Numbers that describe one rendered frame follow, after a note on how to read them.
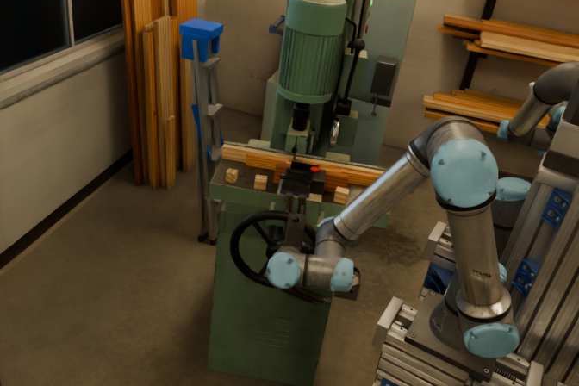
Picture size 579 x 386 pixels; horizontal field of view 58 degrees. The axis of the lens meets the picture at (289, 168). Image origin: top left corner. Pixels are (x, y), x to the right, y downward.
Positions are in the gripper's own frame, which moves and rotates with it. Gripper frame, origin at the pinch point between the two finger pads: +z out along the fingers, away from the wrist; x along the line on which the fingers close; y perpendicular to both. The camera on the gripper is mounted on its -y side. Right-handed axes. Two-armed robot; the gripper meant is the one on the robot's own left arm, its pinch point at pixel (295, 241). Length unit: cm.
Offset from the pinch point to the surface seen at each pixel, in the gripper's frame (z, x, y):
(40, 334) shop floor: 60, -107, 60
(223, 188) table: 20.2, -26.8, -11.9
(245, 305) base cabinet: 44, -19, 32
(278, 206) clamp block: 11.4, -7.1, -8.7
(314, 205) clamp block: 10.8, 3.8, -10.2
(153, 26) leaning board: 123, -96, -89
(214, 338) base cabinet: 54, -32, 49
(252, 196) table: 21.2, -17.0, -10.4
